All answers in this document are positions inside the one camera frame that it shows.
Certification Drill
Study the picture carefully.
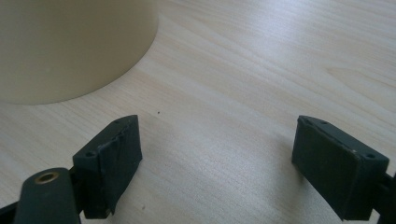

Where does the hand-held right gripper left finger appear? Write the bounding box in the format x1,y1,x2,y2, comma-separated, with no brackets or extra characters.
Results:
72,114,144,219

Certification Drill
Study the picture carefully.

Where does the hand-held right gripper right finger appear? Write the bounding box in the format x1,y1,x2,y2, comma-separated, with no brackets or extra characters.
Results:
290,115,390,222

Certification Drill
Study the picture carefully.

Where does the beige round container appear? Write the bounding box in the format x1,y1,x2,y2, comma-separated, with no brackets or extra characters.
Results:
0,0,160,105

